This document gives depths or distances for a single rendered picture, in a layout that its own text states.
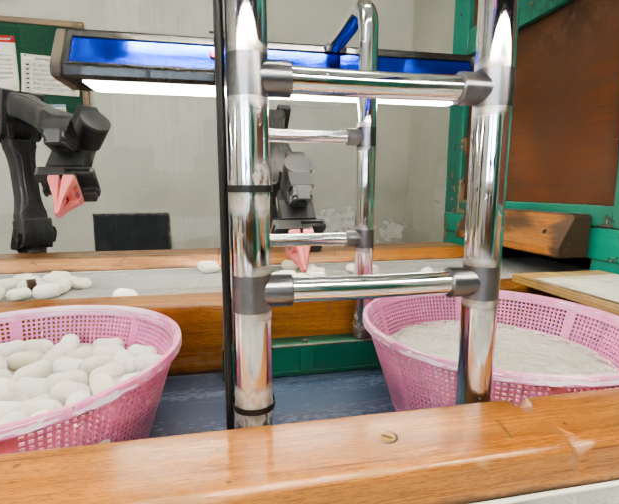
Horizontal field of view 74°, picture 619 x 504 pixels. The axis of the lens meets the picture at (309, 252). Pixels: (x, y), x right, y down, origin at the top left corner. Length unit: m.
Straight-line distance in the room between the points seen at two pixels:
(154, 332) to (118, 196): 2.38
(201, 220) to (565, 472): 2.61
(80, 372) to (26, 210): 0.84
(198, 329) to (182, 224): 2.27
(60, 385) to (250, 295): 0.21
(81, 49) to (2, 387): 0.43
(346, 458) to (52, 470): 0.14
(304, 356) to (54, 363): 0.26
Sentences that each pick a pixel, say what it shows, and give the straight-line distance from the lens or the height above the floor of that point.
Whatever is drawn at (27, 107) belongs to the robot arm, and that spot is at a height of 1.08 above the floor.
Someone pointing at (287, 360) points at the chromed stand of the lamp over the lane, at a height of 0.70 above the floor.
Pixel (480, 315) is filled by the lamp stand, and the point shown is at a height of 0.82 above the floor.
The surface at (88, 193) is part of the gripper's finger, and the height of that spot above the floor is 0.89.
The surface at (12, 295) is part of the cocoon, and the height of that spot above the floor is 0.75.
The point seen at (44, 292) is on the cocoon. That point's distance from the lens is 0.71.
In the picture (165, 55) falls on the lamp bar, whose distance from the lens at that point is 0.64.
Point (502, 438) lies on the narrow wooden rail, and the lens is 0.27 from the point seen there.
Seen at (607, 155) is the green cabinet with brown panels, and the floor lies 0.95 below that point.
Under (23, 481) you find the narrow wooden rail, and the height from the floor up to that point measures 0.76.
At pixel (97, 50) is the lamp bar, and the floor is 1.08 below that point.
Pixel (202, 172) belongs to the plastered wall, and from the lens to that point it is 2.76.
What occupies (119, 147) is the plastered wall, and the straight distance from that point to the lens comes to 2.82.
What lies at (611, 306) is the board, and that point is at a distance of 0.56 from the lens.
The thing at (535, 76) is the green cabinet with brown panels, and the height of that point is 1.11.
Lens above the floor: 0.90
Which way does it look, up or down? 9 degrees down
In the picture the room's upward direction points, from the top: straight up
